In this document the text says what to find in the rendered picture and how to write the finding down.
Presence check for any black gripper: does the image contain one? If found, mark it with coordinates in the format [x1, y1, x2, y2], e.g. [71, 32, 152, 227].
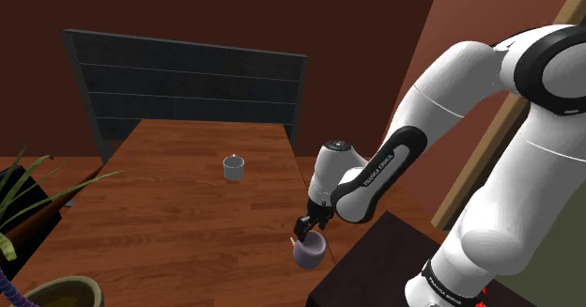
[293, 199, 335, 243]

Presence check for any purple cup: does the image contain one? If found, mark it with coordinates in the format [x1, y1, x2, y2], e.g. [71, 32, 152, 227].
[291, 230, 329, 271]

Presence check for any dark robot stand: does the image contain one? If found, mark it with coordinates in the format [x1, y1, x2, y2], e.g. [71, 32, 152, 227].
[304, 210, 538, 307]

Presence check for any grey mug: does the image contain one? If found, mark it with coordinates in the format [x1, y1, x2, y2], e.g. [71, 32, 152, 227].
[222, 153, 246, 182]

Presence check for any brown wooden table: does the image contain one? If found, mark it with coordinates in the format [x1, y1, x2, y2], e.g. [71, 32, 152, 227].
[8, 118, 338, 307]

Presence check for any dark grey panelled cabinet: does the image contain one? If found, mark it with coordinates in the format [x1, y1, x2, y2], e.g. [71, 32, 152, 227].
[61, 28, 309, 164]

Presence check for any olive plant pot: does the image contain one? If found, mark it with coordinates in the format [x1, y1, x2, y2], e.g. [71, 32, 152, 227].
[22, 275, 106, 307]

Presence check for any green leafy plant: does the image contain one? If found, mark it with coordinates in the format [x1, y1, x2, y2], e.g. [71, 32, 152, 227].
[0, 142, 127, 262]

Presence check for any black box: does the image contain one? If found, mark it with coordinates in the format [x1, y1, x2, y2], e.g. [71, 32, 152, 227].
[0, 164, 63, 281]

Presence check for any purple striped stem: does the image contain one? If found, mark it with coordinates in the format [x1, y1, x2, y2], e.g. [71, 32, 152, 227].
[0, 267, 39, 307]

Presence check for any light wooden door frame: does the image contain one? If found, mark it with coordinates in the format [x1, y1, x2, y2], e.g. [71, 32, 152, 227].
[431, 0, 586, 232]

